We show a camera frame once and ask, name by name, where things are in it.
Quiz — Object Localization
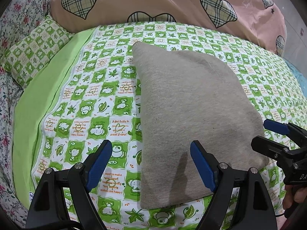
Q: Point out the person's right hand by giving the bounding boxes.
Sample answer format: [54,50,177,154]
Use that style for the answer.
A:
[282,184,307,212]

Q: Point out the light blue sheet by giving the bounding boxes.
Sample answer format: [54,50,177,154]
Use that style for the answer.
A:
[285,59,307,95]

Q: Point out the beige knit garment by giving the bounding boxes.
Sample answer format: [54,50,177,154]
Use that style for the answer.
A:
[132,41,269,210]

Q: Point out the floral blanket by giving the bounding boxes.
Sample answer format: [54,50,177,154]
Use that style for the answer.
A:
[0,0,61,230]

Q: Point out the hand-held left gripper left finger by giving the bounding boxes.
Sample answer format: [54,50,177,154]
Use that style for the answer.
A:
[25,139,113,230]

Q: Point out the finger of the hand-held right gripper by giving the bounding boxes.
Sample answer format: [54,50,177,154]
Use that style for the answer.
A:
[251,135,296,166]
[263,119,307,147]

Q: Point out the green printed pillow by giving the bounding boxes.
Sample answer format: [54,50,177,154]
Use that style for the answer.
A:
[0,14,75,90]

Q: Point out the green printed bed sheet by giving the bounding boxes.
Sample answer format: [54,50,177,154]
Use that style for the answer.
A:
[11,21,307,230]

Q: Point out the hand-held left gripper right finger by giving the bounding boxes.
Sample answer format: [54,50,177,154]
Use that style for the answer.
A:
[189,140,279,230]

